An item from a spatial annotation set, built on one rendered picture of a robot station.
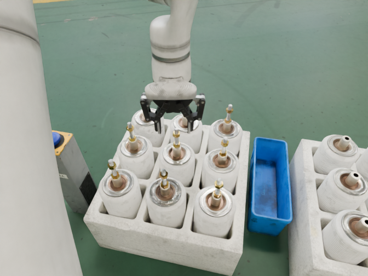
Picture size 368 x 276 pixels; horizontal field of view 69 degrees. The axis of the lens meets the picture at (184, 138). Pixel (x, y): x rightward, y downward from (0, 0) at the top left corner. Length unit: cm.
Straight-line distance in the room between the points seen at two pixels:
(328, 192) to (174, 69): 49
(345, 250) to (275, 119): 67
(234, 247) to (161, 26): 49
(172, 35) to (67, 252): 36
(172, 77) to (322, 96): 103
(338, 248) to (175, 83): 50
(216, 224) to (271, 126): 66
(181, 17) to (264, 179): 69
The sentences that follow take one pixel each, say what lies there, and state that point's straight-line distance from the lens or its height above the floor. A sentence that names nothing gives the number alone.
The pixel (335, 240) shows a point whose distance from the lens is 70.
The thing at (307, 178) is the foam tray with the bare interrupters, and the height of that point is 18.
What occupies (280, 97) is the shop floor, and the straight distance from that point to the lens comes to 134.
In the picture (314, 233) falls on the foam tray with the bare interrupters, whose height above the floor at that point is 18.
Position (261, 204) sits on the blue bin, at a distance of 94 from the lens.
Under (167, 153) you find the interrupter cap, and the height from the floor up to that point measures 25.
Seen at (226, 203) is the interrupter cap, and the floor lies 25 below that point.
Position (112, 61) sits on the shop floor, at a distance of 157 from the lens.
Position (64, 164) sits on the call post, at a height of 28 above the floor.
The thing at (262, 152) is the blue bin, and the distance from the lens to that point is 100.
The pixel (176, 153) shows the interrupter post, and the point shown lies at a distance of 68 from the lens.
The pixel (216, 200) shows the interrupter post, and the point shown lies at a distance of 60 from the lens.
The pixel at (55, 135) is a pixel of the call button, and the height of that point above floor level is 33.
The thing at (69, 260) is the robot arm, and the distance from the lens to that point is 18.
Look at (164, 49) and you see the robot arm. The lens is 47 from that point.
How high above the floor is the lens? 80
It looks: 48 degrees down
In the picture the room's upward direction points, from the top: straight up
